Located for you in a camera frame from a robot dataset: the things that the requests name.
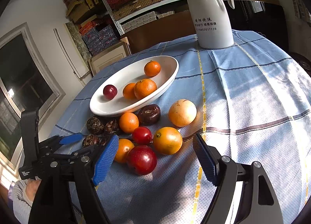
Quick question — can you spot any water chestnut rough top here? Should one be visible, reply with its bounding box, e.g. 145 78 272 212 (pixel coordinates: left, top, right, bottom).
86 116 105 135

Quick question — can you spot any large red plum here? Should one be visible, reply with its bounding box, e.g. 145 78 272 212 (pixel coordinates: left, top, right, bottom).
127 145 157 176

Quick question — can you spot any large pale yellow pear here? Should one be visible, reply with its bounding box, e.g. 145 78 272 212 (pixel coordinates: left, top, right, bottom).
168 99 197 127

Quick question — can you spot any grey sleeve left forearm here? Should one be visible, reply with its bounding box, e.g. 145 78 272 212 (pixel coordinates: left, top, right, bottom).
11 179 32 224

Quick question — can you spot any person's left hand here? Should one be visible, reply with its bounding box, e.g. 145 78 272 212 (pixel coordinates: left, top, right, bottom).
25 179 42 202

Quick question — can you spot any water chestnut lower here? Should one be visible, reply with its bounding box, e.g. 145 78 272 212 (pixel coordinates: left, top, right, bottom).
82 134 100 148

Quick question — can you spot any mandarin near left finger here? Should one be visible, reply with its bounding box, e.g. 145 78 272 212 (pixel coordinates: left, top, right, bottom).
114 138 135 164

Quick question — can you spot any water chestnut middle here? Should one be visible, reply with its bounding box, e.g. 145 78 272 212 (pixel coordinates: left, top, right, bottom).
103 119 120 135

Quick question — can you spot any small red plum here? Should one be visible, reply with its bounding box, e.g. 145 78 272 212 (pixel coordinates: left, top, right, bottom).
132 127 152 145

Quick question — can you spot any white oval ceramic plate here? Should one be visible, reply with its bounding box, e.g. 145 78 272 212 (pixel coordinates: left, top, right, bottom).
89 55 179 116

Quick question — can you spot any mandarin beside plate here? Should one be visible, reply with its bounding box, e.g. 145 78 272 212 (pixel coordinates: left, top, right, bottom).
119 112 139 134

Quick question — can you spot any large shiny orange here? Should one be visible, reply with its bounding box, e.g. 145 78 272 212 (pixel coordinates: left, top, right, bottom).
153 127 183 155

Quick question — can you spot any red plum in plate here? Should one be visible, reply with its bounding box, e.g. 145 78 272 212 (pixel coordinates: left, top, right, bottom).
103 84 118 100

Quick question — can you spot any dark brown water chestnut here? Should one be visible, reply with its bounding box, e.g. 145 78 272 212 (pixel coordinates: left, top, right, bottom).
137 104 161 126

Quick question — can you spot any small mandarin in plate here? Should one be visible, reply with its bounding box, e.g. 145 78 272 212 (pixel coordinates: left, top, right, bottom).
123 83 136 100

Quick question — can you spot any blue checked tablecloth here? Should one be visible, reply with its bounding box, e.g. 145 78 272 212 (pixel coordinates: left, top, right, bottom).
51 30 310 223

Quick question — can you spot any big mandarin in plate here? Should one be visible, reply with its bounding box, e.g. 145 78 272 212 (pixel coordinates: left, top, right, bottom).
133 79 157 100

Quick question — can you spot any beige framed panel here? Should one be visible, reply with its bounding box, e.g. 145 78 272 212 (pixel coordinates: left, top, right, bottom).
89 41 131 76

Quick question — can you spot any blue patterned box stack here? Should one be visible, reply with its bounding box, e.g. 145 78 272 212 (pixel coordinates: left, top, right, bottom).
82 25 118 56

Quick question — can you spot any far mandarin in plate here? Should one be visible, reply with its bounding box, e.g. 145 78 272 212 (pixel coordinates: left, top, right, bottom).
144 60 161 77

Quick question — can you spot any white thermos jug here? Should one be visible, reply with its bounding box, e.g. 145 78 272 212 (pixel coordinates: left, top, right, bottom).
187 0 235 49

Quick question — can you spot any brown wooden cabinet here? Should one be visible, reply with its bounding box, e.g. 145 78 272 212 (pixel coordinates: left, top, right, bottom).
121 10 196 53

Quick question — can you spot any dark window with frame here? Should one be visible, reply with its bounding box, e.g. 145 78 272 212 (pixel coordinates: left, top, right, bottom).
1 22 65 164

